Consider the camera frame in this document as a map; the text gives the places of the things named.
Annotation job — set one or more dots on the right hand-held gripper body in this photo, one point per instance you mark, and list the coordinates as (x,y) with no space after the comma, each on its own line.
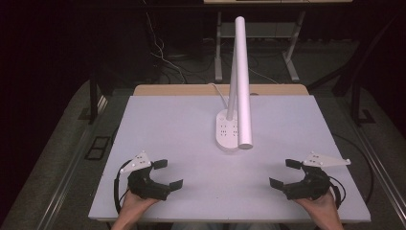
(311,187)

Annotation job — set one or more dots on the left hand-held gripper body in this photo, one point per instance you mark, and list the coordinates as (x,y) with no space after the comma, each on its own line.
(145,187)

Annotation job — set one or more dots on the white desk lamp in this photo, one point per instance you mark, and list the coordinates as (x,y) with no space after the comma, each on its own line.
(241,83)

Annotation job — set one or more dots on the person's left hand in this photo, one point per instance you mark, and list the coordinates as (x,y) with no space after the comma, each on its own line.
(135,206)

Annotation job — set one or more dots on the person's right hand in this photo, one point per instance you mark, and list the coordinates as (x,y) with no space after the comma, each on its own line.
(322,207)

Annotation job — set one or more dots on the black metal stand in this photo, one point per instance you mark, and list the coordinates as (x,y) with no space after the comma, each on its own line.
(93,99)
(357,102)

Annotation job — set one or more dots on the black rectangular floor frame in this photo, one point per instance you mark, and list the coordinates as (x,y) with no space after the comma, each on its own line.
(95,148)

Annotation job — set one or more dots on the aluminium floor rail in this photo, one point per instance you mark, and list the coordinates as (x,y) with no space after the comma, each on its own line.
(67,179)
(379,169)

